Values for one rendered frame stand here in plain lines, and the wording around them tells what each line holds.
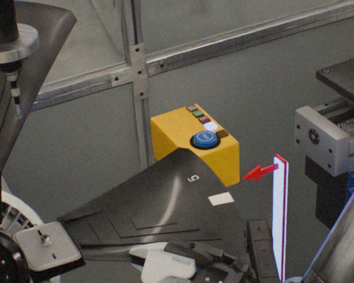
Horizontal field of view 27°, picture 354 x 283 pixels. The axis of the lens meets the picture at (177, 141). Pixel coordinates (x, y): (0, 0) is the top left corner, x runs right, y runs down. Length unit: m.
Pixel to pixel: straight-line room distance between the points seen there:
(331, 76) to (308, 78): 0.46
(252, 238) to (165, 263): 0.11
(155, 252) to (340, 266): 0.22
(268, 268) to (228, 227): 0.14
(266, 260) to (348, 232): 0.10
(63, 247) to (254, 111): 1.11
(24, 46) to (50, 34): 0.19
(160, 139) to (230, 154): 0.14
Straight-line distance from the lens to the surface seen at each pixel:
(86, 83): 1.68
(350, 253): 0.89
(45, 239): 0.93
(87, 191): 1.84
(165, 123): 1.36
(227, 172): 1.32
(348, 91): 1.52
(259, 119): 1.99
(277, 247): 1.15
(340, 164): 1.49
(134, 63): 1.71
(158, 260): 0.88
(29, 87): 0.92
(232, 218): 0.99
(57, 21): 0.95
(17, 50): 0.76
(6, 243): 0.87
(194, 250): 0.85
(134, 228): 0.95
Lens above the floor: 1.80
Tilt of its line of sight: 34 degrees down
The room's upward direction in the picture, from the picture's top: 4 degrees counter-clockwise
